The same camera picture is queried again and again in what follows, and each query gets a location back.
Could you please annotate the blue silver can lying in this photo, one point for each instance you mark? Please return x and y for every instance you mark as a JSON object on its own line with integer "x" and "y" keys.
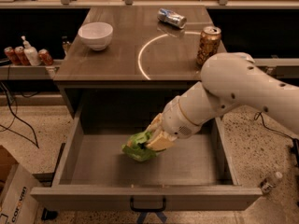
{"x": 172, "y": 18}

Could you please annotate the small dark bottle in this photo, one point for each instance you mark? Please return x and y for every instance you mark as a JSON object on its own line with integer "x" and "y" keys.
{"x": 66, "y": 44}

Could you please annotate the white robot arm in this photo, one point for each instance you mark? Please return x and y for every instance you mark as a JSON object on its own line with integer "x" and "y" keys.
{"x": 227, "y": 81}

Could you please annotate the cardboard box with print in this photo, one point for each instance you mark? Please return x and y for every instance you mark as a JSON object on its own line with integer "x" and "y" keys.
{"x": 17, "y": 206}

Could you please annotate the open grey top drawer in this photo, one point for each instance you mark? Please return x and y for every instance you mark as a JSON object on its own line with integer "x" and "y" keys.
{"x": 196, "y": 174}

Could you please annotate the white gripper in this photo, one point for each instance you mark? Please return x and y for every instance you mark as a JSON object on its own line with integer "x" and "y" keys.
{"x": 176, "y": 120}

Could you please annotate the gold soda can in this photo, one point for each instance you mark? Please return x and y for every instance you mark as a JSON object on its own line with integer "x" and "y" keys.
{"x": 210, "y": 39}

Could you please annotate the black drawer handle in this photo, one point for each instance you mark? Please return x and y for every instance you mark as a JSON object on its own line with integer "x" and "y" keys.
{"x": 146, "y": 210}

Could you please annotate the white pump bottle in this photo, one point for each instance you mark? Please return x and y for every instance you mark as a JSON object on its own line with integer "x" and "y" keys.
{"x": 30, "y": 52}

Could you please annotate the red can right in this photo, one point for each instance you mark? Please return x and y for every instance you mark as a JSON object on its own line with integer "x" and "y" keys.
{"x": 45, "y": 57}

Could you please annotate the white ceramic bowl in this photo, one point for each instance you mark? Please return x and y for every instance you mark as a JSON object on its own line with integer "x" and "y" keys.
{"x": 96, "y": 35}

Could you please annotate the grey side shelf left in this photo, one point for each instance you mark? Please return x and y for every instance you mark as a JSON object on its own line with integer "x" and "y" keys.
{"x": 19, "y": 72}

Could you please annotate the clear plastic bottle on floor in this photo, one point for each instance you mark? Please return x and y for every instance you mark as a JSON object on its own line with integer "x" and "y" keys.
{"x": 270, "y": 182}

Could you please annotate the green rice chip bag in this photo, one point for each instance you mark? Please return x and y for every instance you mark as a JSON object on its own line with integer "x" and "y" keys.
{"x": 136, "y": 149}

